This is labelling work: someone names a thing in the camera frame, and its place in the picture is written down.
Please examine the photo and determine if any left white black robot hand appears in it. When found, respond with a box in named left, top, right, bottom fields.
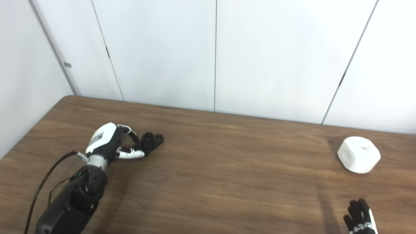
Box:
left=85, top=123, right=145, bottom=163

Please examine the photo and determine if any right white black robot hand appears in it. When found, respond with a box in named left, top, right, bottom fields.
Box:
left=343, top=199, right=378, bottom=234

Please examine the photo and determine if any black plastic holder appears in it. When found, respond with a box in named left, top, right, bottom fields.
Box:
left=140, top=132, right=164, bottom=156

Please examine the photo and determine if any round white plastic piece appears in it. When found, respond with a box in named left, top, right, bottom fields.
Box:
left=337, top=136, right=381, bottom=174

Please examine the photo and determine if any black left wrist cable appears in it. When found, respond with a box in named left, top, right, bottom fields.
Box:
left=24, top=151, right=90, bottom=234

